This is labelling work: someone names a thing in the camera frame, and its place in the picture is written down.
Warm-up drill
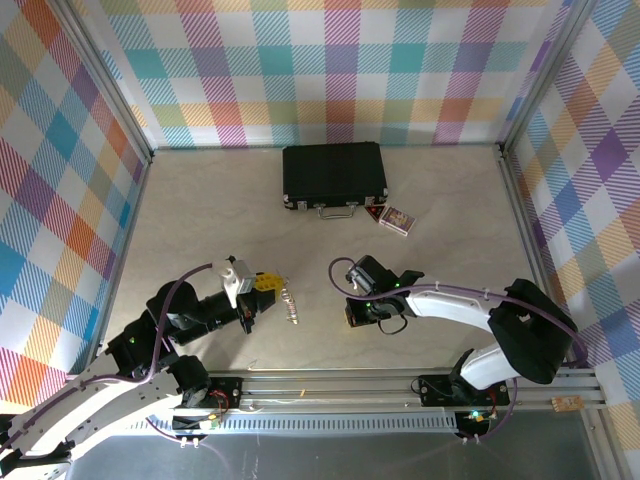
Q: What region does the colourful playing card box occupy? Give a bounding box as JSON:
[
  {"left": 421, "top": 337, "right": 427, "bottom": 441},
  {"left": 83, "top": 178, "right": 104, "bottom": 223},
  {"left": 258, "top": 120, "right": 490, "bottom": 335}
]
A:
[{"left": 378, "top": 204, "right": 417, "bottom": 237}]

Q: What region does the black box with red triangle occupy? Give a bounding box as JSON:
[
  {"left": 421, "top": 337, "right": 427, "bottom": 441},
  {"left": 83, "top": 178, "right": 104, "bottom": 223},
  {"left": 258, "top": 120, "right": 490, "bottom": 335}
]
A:
[{"left": 363, "top": 196, "right": 387, "bottom": 224}]

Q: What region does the small black electronics board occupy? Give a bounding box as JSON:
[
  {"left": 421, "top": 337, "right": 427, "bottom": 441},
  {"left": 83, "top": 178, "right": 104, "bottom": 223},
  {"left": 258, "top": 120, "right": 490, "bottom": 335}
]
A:
[
  {"left": 172, "top": 410, "right": 225, "bottom": 435},
  {"left": 457, "top": 408, "right": 496, "bottom": 436}
]

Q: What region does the black hard carry case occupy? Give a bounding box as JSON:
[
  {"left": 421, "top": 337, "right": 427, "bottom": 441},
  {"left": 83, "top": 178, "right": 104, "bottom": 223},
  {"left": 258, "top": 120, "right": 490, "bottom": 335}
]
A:
[{"left": 281, "top": 141, "right": 391, "bottom": 221}]

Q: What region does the grey metal sheet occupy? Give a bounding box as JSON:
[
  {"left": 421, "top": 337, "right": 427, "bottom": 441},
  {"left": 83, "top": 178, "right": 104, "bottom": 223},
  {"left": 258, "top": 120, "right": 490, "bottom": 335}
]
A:
[{"left": 47, "top": 432, "right": 601, "bottom": 480}]

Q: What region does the thin black cable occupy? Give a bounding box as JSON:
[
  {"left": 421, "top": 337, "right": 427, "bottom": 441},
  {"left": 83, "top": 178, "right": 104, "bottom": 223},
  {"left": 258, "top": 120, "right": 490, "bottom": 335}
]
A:
[{"left": 377, "top": 314, "right": 407, "bottom": 336}]

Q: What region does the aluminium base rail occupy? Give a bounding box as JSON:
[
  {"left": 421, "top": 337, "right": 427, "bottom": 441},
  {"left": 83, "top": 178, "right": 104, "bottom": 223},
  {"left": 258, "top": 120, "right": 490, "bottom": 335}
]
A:
[{"left": 74, "top": 368, "right": 609, "bottom": 416}]

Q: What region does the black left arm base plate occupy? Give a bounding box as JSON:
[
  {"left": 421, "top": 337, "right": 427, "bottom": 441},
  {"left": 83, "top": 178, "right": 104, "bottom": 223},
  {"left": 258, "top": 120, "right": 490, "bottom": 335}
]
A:
[{"left": 172, "top": 375, "right": 245, "bottom": 410}]

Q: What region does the slotted grey cable duct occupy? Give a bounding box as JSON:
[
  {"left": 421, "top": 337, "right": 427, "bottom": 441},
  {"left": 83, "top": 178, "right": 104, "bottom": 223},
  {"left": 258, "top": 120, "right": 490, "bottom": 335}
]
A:
[{"left": 74, "top": 412, "right": 461, "bottom": 437}]

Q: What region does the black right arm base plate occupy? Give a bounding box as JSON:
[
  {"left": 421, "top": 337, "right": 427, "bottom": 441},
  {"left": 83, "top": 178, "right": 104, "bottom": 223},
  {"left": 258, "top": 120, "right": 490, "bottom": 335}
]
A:
[{"left": 417, "top": 372, "right": 516, "bottom": 407}]

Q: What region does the aluminium table edge rail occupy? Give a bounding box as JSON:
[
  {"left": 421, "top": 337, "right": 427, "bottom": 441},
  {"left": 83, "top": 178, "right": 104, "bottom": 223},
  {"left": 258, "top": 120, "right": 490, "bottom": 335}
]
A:
[
  {"left": 497, "top": 144, "right": 601, "bottom": 374},
  {"left": 97, "top": 149, "right": 154, "bottom": 311}
]

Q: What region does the aluminium frame post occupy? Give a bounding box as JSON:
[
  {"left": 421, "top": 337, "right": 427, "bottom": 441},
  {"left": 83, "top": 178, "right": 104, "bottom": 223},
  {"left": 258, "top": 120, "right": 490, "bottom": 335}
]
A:
[
  {"left": 499, "top": 0, "right": 599, "bottom": 157},
  {"left": 49, "top": 0, "right": 154, "bottom": 164}
]

